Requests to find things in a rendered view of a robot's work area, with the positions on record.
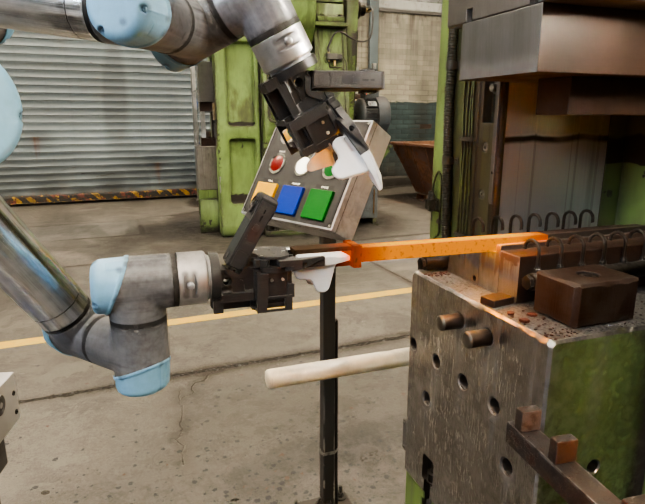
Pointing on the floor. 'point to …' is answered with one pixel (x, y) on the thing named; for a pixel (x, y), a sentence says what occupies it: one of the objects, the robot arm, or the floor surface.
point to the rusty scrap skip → (417, 164)
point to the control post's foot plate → (321, 499)
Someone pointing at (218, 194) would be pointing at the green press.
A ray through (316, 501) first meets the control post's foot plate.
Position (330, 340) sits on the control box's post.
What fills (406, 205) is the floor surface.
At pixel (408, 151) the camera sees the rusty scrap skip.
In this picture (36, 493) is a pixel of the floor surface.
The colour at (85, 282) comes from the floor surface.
